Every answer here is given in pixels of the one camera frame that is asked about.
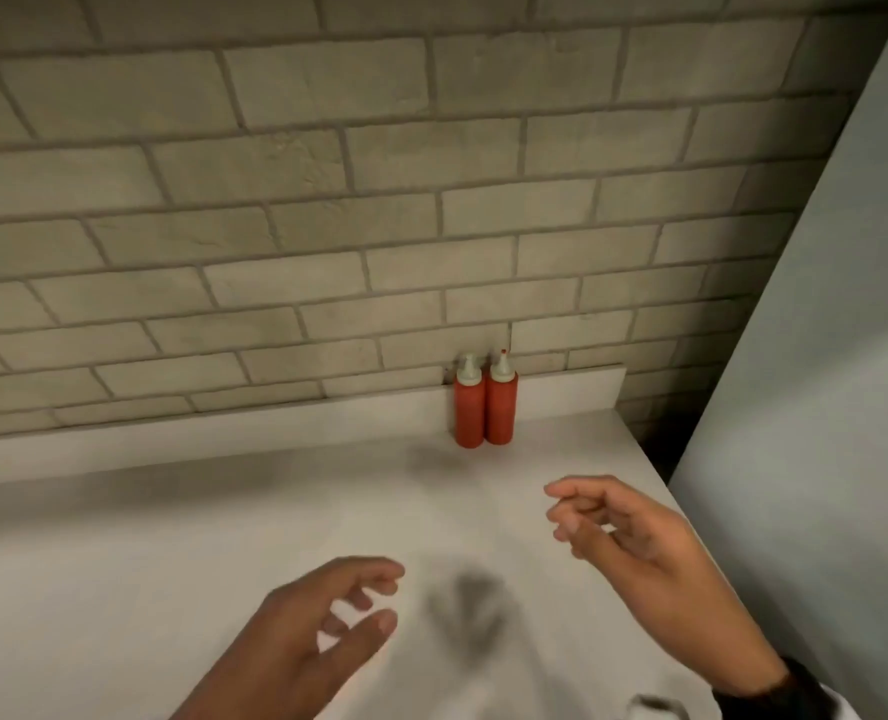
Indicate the person's right hand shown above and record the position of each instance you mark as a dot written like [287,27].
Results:
[661,562]

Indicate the tall white cabinet panel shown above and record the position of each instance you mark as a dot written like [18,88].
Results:
[826,367]

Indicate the person's left hand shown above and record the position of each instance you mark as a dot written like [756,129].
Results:
[279,652]

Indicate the person's right fingers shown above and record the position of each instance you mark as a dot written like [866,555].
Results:
[583,494]

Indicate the red squeeze bottle white tip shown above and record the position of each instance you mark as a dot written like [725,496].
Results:
[469,412]

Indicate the person's left thumb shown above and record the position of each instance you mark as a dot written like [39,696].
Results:
[358,643]

